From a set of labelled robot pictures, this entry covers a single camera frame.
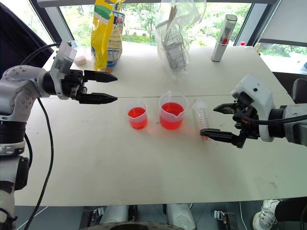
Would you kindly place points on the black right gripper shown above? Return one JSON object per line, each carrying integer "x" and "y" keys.
{"x": 249, "y": 112}

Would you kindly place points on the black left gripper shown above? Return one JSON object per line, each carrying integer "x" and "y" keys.
{"x": 73, "y": 83}

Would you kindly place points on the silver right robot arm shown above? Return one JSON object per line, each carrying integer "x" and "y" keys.
{"x": 297, "y": 134}

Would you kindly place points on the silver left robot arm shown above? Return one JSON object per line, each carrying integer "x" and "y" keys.
{"x": 19, "y": 81}

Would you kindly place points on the clear plastic syringe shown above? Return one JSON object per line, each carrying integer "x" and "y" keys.
{"x": 202, "y": 115}

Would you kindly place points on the small beaker red liquid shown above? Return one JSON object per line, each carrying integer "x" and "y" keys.
{"x": 137, "y": 117}

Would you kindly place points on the large beaker red liquid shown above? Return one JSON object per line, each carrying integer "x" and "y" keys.
{"x": 171, "y": 115}

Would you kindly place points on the white round lump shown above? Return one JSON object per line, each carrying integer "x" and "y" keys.
{"x": 79, "y": 60}

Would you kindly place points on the yellow plastic bag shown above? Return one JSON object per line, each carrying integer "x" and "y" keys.
{"x": 100, "y": 38}

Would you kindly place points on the blue white refill pouch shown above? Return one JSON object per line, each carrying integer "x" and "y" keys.
{"x": 115, "y": 40}

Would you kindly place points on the white cylindrical bottle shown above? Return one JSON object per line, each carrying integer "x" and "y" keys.
{"x": 223, "y": 38}

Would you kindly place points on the dark chair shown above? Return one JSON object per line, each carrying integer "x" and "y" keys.
{"x": 299, "y": 88}

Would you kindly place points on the dark cloth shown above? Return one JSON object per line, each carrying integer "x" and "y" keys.
{"x": 16, "y": 36}

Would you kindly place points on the white sneaker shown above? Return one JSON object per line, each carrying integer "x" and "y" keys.
{"x": 263, "y": 215}

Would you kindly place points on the white robot leg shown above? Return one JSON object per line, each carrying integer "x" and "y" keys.
{"x": 115, "y": 214}
{"x": 181, "y": 215}

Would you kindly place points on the wooden sticks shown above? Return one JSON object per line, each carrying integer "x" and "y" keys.
{"x": 172, "y": 14}

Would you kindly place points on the black trouser leg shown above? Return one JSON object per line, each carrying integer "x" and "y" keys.
{"x": 292, "y": 209}

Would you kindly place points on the clear plastic bag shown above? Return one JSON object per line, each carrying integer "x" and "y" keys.
{"x": 184, "y": 14}

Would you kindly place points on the dark rounded shape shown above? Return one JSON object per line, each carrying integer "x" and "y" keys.
{"x": 127, "y": 227}

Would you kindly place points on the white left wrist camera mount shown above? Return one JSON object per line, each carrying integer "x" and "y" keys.
{"x": 62, "y": 60}

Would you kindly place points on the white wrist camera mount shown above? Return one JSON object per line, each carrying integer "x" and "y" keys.
{"x": 62, "y": 60}
{"x": 257, "y": 92}

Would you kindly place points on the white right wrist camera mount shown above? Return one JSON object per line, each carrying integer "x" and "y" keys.
{"x": 257, "y": 92}

